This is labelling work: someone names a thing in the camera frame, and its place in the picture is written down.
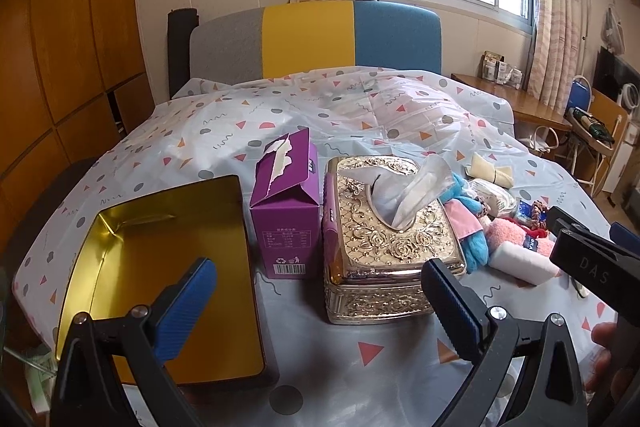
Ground white cloth with scrunchie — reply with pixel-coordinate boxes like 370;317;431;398
488;242;559;286

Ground pink towel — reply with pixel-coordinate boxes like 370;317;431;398
485;218;554;257

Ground blue teddy bear pink dress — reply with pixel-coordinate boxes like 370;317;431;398
439;172;489;274

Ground person's right hand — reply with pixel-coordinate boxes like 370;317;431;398
584;322;628;401

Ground red knitted item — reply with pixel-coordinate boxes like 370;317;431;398
523;227;549;239

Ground white basket under desk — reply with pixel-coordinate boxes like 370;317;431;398
518;126;560;156

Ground beige folded cloth bundle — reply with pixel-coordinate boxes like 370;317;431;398
465;153;514;188

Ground wooden desk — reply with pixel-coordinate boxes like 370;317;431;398
450;74;572;132

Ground blue folding chair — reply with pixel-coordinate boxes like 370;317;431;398
566;75;592;110

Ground yellow metal tin tray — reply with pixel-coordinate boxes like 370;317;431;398
55;176;267;385

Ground black television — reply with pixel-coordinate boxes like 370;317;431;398
592;46;639;110

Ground packages on desk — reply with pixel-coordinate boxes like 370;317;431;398
480;51;523;89

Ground ornate gold tissue box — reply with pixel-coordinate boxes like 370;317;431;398
322;156;466;325

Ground patterned plastic table cover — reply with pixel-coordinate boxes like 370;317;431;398
12;67;614;426

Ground purple tissue carton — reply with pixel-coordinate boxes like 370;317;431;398
250;128;321;280

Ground grey yellow blue headboard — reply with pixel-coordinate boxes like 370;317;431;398
189;0;442;84

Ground wooden wardrobe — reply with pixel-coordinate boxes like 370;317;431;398
1;0;153;262

